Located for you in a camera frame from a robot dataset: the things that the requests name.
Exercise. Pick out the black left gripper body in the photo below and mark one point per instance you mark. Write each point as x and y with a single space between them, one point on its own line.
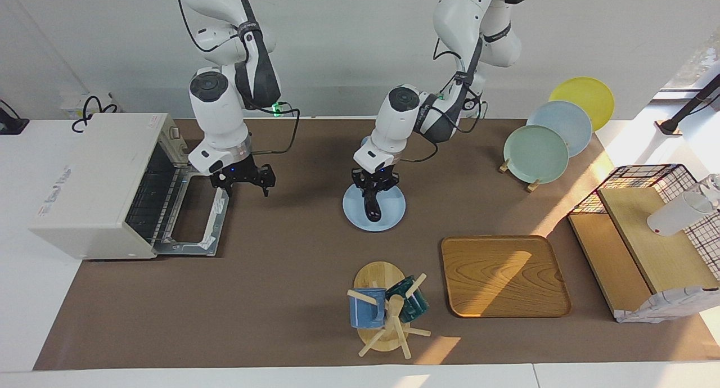
376 178

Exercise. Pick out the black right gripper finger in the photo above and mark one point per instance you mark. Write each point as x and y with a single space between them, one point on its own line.
266 188
229 190

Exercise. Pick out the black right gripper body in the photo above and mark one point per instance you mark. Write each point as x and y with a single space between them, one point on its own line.
244 172

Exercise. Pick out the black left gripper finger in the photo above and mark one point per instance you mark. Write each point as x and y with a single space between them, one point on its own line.
365 194
387 189

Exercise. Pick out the dark purple eggplant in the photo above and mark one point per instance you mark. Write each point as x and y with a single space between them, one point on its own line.
372 208

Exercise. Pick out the light blue plate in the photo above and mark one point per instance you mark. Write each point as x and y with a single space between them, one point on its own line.
394 211

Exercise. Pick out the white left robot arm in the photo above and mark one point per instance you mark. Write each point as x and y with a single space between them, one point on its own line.
394 123

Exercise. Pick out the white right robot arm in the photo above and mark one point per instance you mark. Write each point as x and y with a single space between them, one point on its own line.
219 112

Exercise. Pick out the white toaster oven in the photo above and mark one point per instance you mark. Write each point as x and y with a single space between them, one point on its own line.
84 185

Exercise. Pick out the wooden mug tree stand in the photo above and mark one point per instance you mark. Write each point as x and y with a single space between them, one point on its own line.
378 275

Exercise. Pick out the brown table mat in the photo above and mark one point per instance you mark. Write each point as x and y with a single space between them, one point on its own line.
270 298

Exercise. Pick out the dark green mug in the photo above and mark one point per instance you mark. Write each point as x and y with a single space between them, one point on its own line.
413 306

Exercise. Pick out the blue mug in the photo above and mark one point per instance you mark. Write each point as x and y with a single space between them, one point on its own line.
365 315

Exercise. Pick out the wooden serving tray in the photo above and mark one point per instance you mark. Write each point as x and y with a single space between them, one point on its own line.
500 275

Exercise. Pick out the wooden plate rack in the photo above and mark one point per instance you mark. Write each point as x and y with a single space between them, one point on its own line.
532 185

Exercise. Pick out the pale green plate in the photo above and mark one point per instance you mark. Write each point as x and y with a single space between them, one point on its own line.
534 154

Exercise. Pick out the white power box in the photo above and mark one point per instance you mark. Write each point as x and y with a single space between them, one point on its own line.
73 104

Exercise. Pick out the pale blue racked plate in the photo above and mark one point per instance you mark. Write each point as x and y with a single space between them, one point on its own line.
568 121

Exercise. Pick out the yellow plate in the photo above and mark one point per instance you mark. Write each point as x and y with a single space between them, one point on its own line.
585 93

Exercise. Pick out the black device at table edge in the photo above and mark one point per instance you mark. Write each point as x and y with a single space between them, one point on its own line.
11 125

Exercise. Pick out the wooden two-tier shelf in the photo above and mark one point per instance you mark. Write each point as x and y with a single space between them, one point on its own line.
664 258

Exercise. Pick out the white bottle with clear cap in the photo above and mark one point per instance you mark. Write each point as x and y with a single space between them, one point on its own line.
672 216

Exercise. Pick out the white checkered cloth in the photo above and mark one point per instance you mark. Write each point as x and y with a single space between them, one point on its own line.
664 306

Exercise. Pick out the black stand pole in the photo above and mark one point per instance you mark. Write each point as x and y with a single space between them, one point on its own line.
692 104

